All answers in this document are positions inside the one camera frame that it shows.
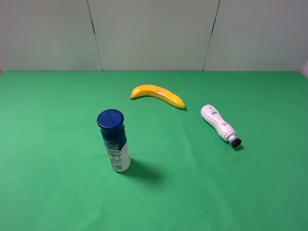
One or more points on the white bottle with black brush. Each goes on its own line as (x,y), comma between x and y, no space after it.
(226,132)

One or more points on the blue capped bottle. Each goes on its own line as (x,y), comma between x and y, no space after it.
(112,128)

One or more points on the yellow banana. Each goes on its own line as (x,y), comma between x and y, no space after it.
(157,92)

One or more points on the green table cloth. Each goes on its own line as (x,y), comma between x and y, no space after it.
(55,173)

